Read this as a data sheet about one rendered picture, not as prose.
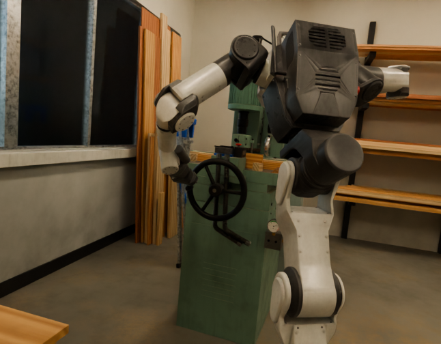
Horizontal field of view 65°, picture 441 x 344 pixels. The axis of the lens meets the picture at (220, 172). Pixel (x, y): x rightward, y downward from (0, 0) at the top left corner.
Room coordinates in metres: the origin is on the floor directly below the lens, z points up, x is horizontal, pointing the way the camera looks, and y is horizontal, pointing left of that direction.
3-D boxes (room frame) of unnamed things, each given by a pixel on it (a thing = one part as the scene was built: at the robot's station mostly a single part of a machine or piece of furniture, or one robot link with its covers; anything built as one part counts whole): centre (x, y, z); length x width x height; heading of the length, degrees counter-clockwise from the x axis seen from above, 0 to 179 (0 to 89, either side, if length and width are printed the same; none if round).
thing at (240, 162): (1.69, -0.04, 0.91); 0.15 x 0.14 x 0.09; 72
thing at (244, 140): (1.90, -0.10, 1.03); 0.14 x 0.07 x 0.09; 162
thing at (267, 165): (1.85, -0.16, 0.92); 0.62 x 0.02 x 0.04; 72
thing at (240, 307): (1.99, -0.13, 0.36); 0.58 x 0.45 x 0.71; 162
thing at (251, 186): (1.82, -0.08, 0.82); 0.40 x 0.21 x 0.04; 72
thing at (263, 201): (1.99, -0.13, 0.76); 0.57 x 0.45 x 0.09; 162
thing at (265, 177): (1.77, -0.06, 0.87); 0.61 x 0.30 x 0.06; 72
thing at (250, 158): (1.80, -0.11, 0.94); 0.21 x 0.01 x 0.08; 72
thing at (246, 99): (1.88, -0.09, 1.35); 0.18 x 0.18 x 0.31
